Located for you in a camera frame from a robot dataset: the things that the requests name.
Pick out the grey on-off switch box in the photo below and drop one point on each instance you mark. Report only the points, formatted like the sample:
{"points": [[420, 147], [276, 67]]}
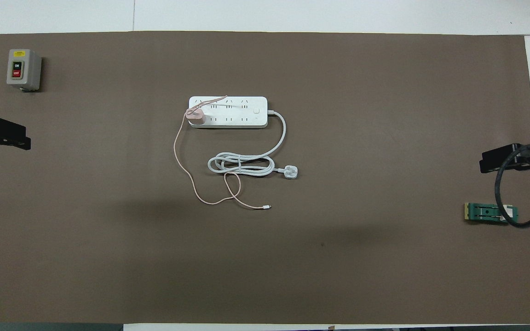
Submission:
{"points": [[23, 69]]}

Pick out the brown table mat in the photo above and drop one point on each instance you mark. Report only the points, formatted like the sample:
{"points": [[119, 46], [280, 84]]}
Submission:
{"points": [[338, 257]]}

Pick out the green circuit board module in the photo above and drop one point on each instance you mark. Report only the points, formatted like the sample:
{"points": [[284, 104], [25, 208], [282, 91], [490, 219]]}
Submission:
{"points": [[481, 212]]}

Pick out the pink charger adapter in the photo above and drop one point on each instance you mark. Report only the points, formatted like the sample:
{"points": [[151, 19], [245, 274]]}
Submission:
{"points": [[197, 118]]}

